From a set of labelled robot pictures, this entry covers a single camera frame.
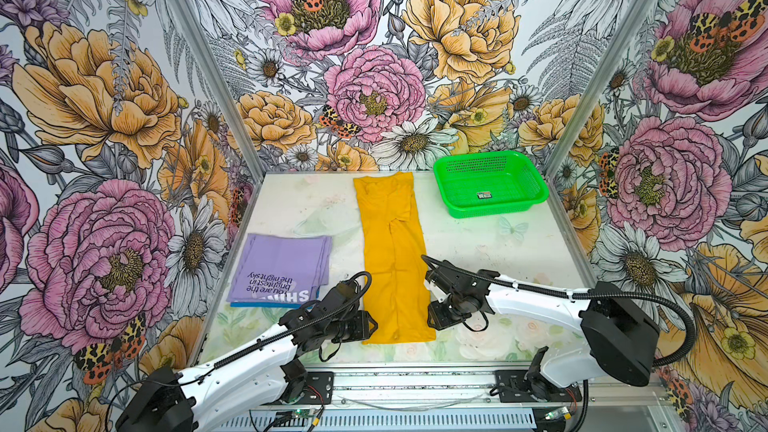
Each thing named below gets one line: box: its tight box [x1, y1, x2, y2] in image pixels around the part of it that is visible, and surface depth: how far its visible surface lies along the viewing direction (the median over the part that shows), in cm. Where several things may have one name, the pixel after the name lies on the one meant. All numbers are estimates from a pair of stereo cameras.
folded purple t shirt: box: [226, 233, 332, 302], surface depth 94 cm
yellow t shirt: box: [354, 172, 436, 344], surface depth 101 cm
